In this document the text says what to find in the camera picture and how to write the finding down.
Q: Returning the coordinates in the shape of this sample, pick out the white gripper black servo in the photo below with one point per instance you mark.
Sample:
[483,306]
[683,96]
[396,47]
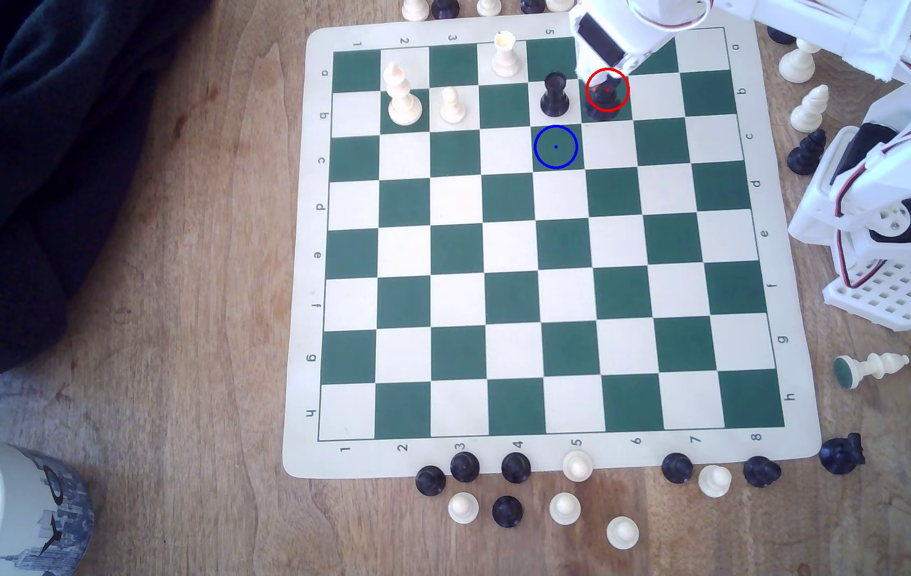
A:
[631,62]

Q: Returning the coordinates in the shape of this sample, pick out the black bishop chess piece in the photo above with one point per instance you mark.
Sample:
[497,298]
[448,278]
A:
[607,100]

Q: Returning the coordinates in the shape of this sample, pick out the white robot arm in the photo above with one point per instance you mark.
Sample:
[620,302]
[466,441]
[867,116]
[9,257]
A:
[871,184]

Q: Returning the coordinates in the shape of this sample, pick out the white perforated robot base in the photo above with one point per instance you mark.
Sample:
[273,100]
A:
[895,300]

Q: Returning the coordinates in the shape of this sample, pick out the black rook chess piece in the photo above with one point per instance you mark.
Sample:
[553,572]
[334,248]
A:
[555,97]

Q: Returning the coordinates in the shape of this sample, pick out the white pawn chess piece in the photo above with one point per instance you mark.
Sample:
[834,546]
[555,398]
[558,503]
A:
[622,532]
[577,465]
[489,6]
[463,507]
[564,508]
[715,480]
[452,108]
[559,4]
[415,9]

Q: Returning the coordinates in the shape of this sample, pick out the black pawn chess piece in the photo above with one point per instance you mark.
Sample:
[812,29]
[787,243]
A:
[464,466]
[430,480]
[676,467]
[761,471]
[532,5]
[515,467]
[507,511]
[445,8]

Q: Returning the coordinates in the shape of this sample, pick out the white rook chess piece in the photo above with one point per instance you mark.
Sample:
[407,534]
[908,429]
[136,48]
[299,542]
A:
[506,57]

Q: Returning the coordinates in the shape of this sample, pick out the black queen chess piece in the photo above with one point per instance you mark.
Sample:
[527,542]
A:
[780,35]

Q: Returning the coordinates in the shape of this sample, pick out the white queen chess piece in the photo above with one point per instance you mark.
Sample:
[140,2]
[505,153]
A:
[798,64]

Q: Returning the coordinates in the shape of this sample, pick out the white bishop chess piece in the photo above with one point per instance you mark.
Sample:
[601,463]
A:
[810,110]

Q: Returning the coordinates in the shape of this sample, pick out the green and white chess mat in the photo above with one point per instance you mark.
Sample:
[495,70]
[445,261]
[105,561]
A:
[503,320]

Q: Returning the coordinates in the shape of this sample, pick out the white bishop on board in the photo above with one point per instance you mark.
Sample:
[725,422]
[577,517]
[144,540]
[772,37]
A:
[403,102]

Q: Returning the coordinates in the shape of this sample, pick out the white bishop with green felt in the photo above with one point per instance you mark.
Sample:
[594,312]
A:
[871,369]

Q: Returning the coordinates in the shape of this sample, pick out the dark navy cloth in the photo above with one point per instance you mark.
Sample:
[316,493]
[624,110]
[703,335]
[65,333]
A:
[31,160]

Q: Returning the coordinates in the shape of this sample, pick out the white mug with skyline print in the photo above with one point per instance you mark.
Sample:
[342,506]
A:
[31,512]

